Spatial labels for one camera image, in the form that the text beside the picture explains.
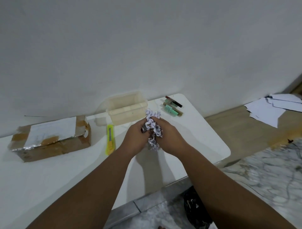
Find person's left hand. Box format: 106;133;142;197
122;118;151;155

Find person's right hand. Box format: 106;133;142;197
151;117;189;155

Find shredded paper filler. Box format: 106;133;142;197
141;109;164;150

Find yellow utility knife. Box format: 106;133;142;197
105;124;116;156

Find clear plastic container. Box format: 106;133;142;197
99;92;148;126

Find green cosmetic tube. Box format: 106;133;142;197
163;103;184;117

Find black red cosmetic stick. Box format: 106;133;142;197
165;95;183;108

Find taped brown cardboard box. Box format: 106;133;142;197
8;115;92;163

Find person's left forearm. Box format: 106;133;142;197
26;146;135;229

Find person's right forearm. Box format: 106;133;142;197
179;146;297;229

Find black trash bag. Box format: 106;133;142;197
183;186;213;229

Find white paper sheets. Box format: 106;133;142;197
243;94;302;129

